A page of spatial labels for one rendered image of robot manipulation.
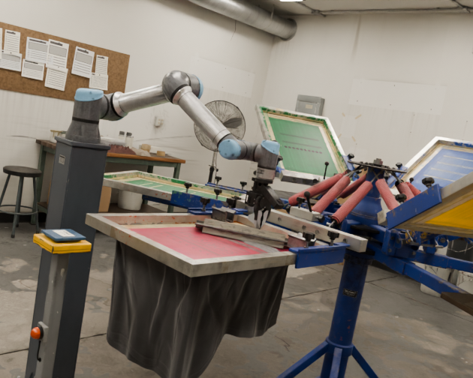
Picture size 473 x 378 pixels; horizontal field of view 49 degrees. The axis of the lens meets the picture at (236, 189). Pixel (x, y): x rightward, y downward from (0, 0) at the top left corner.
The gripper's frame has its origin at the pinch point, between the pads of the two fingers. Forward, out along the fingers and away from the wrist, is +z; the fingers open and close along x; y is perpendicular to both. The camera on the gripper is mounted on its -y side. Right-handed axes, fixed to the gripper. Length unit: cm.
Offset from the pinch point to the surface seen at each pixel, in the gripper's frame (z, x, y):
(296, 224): -2.1, -20.9, -2.9
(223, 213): -1.7, 2.7, 18.6
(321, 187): -16, -64, 17
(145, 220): 2.6, 37.5, 25.4
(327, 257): 2.9, -5.7, -30.3
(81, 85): -50, -124, 379
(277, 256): 0.8, 23.2, -29.1
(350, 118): -70, -412, 228
